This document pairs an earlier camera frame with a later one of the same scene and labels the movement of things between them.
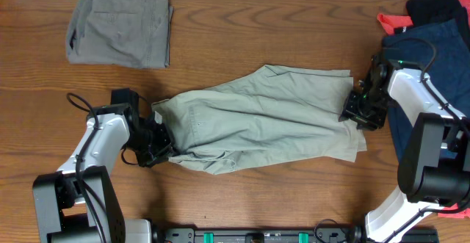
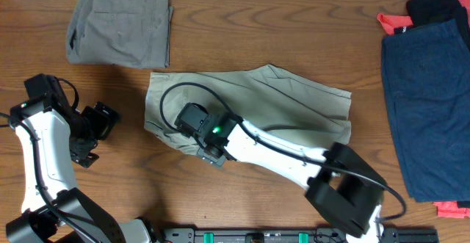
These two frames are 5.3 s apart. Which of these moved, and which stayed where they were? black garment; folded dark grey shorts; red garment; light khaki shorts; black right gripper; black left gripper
Moved: black right gripper; light khaki shorts; black left gripper
Stayed: folded dark grey shorts; red garment; black garment
